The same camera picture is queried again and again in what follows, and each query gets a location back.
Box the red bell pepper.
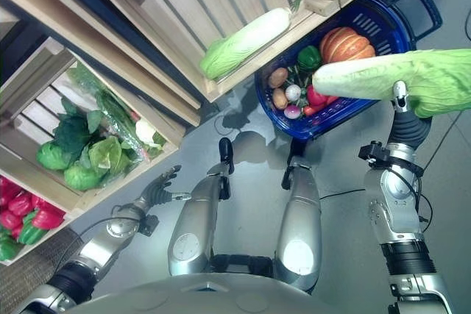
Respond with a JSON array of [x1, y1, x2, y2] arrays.
[[305, 85, 339, 107], [0, 210, 24, 231], [7, 192, 34, 218], [30, 207, 66, 230], [0, 176, 22, 207]]

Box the robot silver torso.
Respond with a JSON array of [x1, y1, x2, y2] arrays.
[[68, 254, 392, 314]]

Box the robot right leg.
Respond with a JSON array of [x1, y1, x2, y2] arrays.
[[275, 140, 322, 296]]

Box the robot leg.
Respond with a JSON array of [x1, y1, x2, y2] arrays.
[[167, 137, 236, 278], [275, 140, 322, 296]]

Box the green leafy herb bunch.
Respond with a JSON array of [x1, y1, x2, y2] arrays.
[[286, 65, 314, 106]]

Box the round green cabbage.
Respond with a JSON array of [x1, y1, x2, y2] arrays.
[[35, 141, 75, 172], [63, 164, 103, 192]]

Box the wooden crate with greens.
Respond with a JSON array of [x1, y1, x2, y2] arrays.
[[0, 37, 187, 216]]

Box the bagged green vegetables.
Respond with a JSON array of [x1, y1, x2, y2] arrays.
[[67, 63, 167, 163]]

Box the orange pumpkin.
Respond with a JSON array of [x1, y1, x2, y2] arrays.
[[319, 26, 377, 65]]

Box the black floor cable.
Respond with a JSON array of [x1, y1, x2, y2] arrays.
[[318, 188, 369, 201]]

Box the wooden crate with peppers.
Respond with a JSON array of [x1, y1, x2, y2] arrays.
[[0, 173, 75, 267]]

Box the wooden crate with slats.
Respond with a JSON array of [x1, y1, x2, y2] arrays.
[[85, 0, 341, 104]]

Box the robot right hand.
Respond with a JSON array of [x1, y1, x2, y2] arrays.
[[389, 79, 433, 151]]

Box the white cauliflower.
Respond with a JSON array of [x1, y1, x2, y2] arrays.
[[135, 118, 158, 145]]

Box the brown potato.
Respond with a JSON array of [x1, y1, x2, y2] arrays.
[[267, 67, 289, 90], [272, 88, 289, 110]]

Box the blue plastic shopping basket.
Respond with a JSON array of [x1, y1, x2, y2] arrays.
[[254, 0, 443, 141]]

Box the dark green leafy vegetable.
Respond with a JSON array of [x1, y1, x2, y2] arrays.
[[52, 98, 103, 154]]

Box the robot left leg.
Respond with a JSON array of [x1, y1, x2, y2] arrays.
[[167, 137, 236, 278]]

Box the red chili pepper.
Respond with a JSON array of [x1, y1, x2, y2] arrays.
[[302, 102, 325, 117]]

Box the grey woven mat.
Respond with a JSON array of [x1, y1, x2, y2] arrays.
[[0, 226, 80, 314]]

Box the light green lettuce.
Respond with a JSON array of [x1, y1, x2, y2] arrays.
[[88, 135, 123, 176]]

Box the green bell pepper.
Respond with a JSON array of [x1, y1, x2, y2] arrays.
[[297, 45, 324, 72], [0, 232, 24, 262], [18, 210, 49, 246]]

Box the large napa cabbage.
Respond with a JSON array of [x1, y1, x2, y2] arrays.
[[311, 48, 471, 120]]

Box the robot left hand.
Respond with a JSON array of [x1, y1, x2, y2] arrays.
[[141, 165, 193, 208]]

